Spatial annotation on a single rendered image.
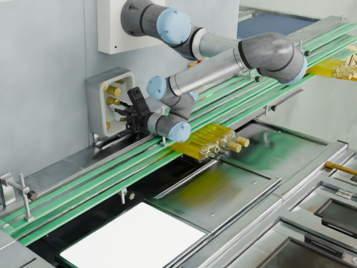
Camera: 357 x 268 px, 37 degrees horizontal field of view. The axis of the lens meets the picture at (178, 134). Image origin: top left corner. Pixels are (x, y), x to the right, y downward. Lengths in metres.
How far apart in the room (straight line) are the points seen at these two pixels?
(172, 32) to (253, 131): 0.98
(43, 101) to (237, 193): 0.82
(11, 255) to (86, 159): 0.76
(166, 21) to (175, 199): 0.69
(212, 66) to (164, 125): 0.31
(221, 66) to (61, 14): 0.59
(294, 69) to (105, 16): 0.70
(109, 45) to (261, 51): 0.62
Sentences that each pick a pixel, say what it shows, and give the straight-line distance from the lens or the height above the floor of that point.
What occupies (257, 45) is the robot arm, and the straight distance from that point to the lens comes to 1.62.
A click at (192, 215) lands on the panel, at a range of 2.00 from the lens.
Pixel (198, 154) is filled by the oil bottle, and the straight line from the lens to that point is 2.13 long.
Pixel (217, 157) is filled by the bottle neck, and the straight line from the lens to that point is 2.12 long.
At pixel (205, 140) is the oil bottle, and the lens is 2.19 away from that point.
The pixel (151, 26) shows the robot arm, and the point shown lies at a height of 0.97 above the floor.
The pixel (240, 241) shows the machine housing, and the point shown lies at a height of 1.40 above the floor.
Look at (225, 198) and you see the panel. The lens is 2.10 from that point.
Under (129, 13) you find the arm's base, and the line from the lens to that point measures 1.95.
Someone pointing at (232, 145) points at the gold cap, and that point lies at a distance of 2.18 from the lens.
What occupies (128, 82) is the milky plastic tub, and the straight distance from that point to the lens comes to 2.08.
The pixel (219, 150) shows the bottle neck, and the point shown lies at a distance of 2.15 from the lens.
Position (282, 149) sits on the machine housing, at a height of 1.16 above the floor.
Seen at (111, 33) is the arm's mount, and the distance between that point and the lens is 1.97.
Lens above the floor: 2.24
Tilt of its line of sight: 36 degrees down
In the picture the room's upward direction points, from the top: 110 degrees clockwise
